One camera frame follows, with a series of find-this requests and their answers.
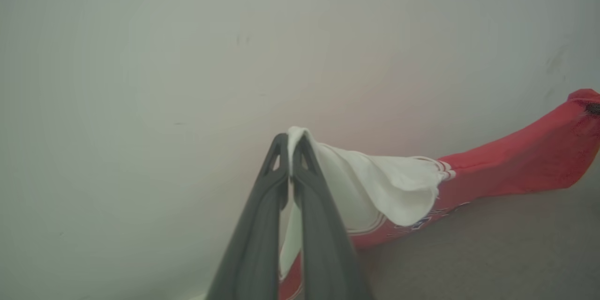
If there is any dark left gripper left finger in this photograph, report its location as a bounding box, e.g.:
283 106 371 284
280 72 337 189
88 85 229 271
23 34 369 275
206 133 290 300

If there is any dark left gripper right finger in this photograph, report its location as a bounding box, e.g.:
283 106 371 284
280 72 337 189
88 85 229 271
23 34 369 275
292 134 374 300

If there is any red and white basketball jersey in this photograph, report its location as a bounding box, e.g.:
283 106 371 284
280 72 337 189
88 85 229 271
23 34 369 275
278 88 600 300

